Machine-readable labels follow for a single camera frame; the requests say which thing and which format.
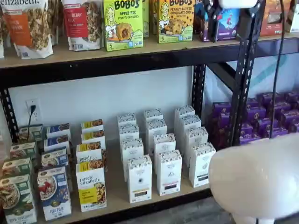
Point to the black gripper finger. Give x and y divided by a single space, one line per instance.
214 25
252 10

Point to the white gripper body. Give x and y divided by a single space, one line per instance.
238 2

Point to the white floral box yellow strip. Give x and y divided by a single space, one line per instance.
128 131
130 149
126 119
140 179

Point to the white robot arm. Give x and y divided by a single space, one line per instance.
257 175

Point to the blue Zbar box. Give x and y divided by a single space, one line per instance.
227 25

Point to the orange snack box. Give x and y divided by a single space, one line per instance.
273 14

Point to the particle board shelf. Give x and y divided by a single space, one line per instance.
70 54
271 37
116 193

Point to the green Bobo's apple pie box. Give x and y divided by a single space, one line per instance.
123 25
146 18

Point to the white floral box dark strip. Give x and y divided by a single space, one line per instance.
195 137
184 112
190 122
201 168

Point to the white floral box pink strip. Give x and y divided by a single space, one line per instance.
153 115
156 128
169 175
163 144

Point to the yellow purely elizabeth granola box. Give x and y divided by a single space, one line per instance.
90 184
88 151
93 136
92 124

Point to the blue cereal box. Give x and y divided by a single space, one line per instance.
54 157
53 196
57 141
58 129

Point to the green cereal box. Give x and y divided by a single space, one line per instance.
30 133
16 166
22 150
16 200

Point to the white carton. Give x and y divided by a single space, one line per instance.
294 16

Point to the black metal shelving rack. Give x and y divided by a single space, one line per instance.
93 74
289 47

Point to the red label granola bag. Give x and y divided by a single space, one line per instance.
79 21

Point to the white granola bag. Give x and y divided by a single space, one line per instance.
56 21

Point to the orange label granola bag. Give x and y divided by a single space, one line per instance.
25 28

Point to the blue label granola bag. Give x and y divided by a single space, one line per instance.
1 35

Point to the white wall outlet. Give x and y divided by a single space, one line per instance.
36 107

